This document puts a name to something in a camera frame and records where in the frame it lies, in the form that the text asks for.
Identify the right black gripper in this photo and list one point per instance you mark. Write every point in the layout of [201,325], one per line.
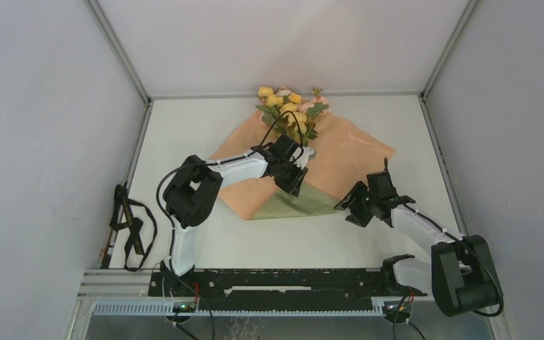
[358,217]

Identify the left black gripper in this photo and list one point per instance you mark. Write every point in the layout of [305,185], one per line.
[293,187]

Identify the yellow flower stem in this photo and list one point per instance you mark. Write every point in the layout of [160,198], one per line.
[299,120]

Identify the white pink flower stem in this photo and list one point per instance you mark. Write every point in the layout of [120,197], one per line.
[277,103]

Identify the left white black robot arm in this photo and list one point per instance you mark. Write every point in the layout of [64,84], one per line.
[187,195]

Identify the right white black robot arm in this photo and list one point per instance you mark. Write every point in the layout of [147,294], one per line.
[460,274]

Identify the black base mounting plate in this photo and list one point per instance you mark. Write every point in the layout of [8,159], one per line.
[260,300]

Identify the white slotted cable duct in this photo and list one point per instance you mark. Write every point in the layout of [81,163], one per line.
[160,308]

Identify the aluminium frame rail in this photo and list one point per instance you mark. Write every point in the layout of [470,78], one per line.
[219,283]

